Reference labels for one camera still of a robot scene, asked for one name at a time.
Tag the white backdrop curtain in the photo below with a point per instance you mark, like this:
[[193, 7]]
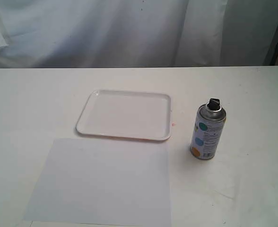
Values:
[[135, 33]]

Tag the white paper sheet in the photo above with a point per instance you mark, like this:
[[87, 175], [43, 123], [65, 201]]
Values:
[[109, 182]]

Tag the white plastic tray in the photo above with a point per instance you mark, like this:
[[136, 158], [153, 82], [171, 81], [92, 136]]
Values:
[[126, 114]]

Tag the spray paint can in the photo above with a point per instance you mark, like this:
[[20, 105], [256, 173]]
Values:
[[208, 127]]

